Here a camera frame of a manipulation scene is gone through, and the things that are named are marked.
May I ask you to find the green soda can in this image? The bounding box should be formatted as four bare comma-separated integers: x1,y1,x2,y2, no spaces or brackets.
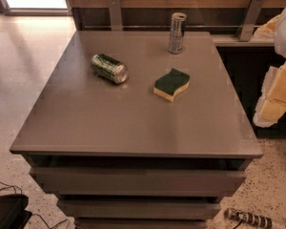
91,53,128,84

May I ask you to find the metal bracket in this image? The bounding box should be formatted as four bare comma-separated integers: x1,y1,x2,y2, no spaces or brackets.
236,0,265,42
108,0,123,31

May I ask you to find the silver slim can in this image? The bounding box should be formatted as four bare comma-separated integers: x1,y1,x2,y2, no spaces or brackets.
168,12,187,54

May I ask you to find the black device with cables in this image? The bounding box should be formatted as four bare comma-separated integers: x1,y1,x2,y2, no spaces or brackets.
0,174,71,229

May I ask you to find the patterned cylinder on floor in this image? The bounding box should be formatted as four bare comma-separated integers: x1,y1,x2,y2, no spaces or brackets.
224,208,273,229

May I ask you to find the right metal bracket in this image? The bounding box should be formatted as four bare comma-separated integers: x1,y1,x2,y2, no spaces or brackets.
236,0,265,42

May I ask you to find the green and yellow sponge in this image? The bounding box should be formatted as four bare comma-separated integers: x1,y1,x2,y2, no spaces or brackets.
153,68,190,102

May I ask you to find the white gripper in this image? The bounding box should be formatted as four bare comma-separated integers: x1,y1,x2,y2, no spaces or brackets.
253,7,286,128

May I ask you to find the grey drawer cabinet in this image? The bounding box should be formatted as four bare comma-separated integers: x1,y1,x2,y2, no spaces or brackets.
11,31,262,229

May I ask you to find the left metal bracket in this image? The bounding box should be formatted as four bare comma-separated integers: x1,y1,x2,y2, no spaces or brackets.
108,0,123,31

